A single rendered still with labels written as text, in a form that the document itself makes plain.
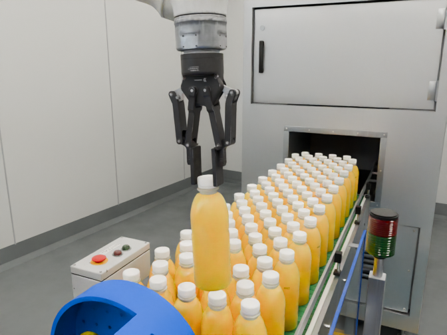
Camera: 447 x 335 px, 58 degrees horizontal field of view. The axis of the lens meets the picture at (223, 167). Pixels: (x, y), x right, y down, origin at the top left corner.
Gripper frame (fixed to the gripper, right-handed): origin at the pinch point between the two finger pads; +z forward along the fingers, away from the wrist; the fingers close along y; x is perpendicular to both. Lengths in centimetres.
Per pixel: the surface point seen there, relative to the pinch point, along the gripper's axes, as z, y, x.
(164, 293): 31.1, -14.6, 4.9
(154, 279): 27.9, -16.8, 4.6
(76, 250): 125, -227, 184
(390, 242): 21.5, 31.2, 27.9
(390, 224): 17.0, 31.0, 27.5
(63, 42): -53, -241, 210
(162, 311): 19.6, 0.2, -17.5
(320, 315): 50, 14, 40
